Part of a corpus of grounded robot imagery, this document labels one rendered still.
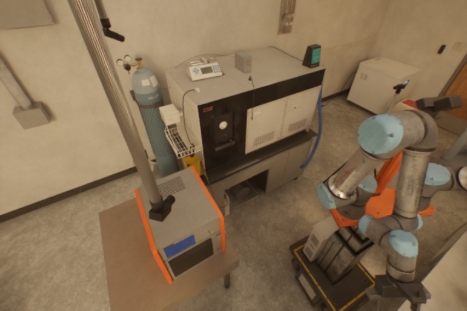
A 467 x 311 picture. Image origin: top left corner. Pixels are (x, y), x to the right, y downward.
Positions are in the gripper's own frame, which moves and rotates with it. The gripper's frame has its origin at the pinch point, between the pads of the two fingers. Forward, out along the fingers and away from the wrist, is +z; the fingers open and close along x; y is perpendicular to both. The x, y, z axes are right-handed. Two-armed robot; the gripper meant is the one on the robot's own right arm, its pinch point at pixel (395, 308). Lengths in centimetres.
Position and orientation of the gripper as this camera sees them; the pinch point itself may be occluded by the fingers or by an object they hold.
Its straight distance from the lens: 115.8
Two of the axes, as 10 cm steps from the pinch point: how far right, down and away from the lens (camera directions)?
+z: 1.1, 9.6, 2.7
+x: -9.9, 0.9, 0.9
